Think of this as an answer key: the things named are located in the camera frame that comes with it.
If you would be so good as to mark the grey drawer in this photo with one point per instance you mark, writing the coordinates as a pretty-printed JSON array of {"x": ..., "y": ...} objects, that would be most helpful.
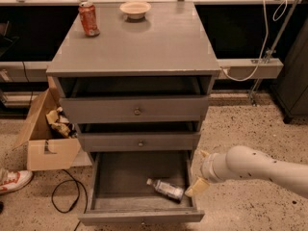
[
  {"x": 138, "y": 136},
  {"x": 83, "y": 110},
  {"x": 119, "y": 193}
]

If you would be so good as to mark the grey top drawer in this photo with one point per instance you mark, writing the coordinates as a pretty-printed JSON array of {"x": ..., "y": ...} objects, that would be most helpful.
[{"x": 83, "y": 110}]

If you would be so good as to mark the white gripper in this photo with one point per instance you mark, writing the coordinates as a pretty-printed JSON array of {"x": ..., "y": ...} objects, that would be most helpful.
[{"x": 207, "y": 167}]

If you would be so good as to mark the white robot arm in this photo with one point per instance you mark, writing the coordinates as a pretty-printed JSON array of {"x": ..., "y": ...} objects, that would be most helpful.
[{"x": 244, "y": 163}]

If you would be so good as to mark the grey bottom drawer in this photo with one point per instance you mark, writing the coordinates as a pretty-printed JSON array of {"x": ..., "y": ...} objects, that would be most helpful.
[{"x": 119, "y": 193}]

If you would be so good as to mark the cardboard box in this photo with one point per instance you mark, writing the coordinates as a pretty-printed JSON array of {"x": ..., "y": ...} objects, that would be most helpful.
[{"x": 44, "y": 150}]

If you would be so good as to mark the white paper bowl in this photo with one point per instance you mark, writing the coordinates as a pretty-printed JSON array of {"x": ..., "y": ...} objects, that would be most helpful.
[{"x": 135, "y": 9}]

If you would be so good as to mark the grey middle drawer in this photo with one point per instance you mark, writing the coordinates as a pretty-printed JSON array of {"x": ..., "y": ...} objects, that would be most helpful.
[{"x": 138, "y": 136}]

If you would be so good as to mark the grey drawer cabinet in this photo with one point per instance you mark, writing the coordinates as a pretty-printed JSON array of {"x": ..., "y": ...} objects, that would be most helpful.
[{"x": 165, "y": 53}]

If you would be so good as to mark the dark grey side cabinet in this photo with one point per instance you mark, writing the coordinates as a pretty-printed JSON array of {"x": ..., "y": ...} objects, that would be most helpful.
[{"x": 291, "y": 88}]

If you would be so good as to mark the orange soda can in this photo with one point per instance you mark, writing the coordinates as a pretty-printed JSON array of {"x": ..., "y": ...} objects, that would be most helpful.
[{"x": 88, "y": 19}]

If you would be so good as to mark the white and red sneaker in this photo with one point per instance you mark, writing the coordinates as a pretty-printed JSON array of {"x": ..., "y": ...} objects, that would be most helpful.
[{"x": 11, "y": 181}]

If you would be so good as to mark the crumpled trash in box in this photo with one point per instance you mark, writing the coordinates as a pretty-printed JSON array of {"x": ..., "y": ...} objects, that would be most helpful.
[{"x": 60, "y": 123}]

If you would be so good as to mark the clear plastic water bottle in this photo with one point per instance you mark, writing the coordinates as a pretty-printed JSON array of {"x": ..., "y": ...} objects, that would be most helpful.
[{"x": 171, "y": 191}]

